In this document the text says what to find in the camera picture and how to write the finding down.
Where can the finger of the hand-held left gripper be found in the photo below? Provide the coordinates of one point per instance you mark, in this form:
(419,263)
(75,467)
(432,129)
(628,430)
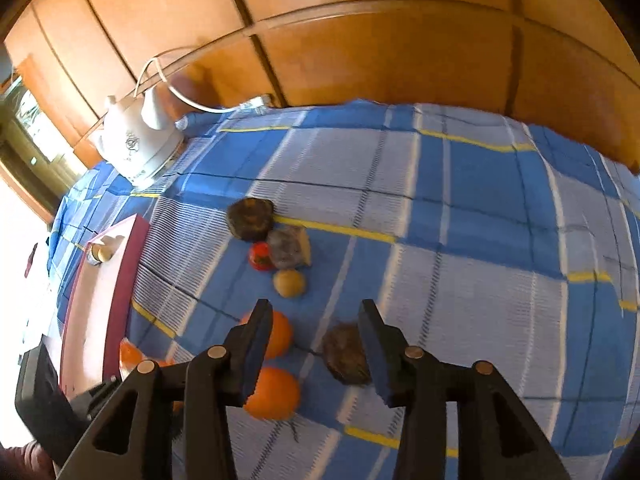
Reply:
(97,397)

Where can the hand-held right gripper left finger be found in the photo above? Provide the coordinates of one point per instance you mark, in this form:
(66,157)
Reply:
(260,350)

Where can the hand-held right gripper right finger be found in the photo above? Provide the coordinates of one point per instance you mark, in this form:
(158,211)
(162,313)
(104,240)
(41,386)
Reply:
(375,355)

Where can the orange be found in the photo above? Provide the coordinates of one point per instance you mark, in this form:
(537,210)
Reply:
(275,394)
(279,335)

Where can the dark brown dried pomegranate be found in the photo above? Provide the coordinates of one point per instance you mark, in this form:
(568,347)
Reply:
(287,249)
(345,357)
(250,220)

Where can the orange and white wrapper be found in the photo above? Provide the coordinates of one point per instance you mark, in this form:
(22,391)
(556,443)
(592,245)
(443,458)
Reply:
(131,356)

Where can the white tray with maroon rim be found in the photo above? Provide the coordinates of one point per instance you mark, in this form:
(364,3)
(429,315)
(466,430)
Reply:
(95,310)

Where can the small red fruit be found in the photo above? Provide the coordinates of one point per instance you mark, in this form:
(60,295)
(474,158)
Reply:
(259,257)

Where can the small yellow round fruit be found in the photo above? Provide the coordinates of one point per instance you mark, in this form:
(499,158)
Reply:
(289,283)

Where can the blue plaid tablecloth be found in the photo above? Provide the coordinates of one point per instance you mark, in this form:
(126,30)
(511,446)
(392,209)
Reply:
(450,260)

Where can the small beige round object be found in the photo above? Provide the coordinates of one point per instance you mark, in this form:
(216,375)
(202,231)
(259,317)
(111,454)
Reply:
(100,255)

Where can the white electric kettle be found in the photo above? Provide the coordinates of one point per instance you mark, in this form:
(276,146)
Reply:
(137,145)

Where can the white power plug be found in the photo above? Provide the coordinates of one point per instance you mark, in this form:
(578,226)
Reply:
(257,102)

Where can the wooden framed window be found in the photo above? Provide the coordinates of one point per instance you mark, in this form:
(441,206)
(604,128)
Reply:
(25,125)

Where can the wooden cabinet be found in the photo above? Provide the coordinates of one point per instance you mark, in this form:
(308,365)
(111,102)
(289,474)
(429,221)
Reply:
(400,35)

